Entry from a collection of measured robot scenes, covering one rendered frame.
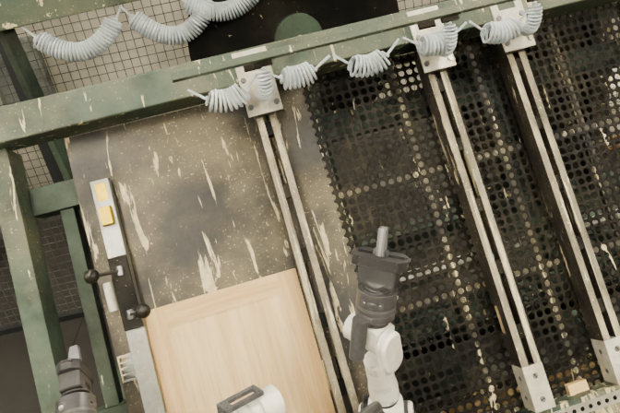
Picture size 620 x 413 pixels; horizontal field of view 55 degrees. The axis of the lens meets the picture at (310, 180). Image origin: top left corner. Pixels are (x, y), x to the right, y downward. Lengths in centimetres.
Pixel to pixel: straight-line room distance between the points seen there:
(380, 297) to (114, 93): 92
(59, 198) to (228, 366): 68
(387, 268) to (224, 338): 61
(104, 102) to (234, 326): 71
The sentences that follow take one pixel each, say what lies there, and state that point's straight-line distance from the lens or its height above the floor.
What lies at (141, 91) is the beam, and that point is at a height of 191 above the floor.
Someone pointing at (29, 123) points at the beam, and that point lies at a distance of 176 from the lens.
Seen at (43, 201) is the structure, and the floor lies 166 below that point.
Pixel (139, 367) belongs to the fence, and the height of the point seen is 126.
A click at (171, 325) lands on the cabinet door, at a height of 132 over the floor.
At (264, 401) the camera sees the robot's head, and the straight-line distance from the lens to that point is 123.
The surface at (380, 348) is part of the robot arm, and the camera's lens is 133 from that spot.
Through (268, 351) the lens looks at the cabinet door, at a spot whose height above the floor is 120.
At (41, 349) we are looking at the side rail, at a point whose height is 137.
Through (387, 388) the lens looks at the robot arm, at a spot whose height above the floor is 124.
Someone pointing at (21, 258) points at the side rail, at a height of 158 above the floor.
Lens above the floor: 228
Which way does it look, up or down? 25 degrees down
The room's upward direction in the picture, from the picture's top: 12 degrees counter-clockwise
